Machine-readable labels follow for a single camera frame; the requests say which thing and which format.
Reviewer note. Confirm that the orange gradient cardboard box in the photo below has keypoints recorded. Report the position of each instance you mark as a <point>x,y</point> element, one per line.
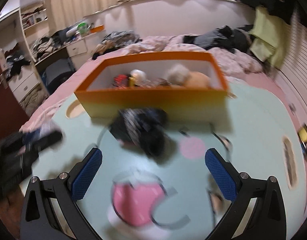
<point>101,100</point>

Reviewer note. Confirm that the smartphone with video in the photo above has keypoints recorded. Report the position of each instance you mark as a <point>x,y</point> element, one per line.
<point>302,135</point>

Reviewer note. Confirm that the light green hanging garment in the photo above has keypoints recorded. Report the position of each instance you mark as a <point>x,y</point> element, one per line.
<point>272,38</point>

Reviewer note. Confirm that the white fluffy pompom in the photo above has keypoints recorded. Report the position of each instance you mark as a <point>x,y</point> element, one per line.
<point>177,75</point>

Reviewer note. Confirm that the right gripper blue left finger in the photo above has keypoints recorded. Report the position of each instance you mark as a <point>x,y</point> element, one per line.
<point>38,218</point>

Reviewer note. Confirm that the dark clothes pile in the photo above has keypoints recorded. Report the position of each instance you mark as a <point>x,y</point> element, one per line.
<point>225,37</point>

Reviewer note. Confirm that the red charm packet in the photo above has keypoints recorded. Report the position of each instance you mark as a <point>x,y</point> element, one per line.
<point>121,81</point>

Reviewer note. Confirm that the patterned clothes heap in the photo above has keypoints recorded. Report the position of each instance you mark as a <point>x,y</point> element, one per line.
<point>115,41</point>

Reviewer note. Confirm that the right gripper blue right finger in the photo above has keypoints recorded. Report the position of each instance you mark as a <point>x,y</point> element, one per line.
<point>268,218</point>

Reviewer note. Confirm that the tan plush toy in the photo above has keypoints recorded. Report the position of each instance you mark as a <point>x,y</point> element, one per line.
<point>197,80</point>

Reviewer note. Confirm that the black lace fabric pouch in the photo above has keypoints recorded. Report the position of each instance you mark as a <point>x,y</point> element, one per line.
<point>142,127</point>

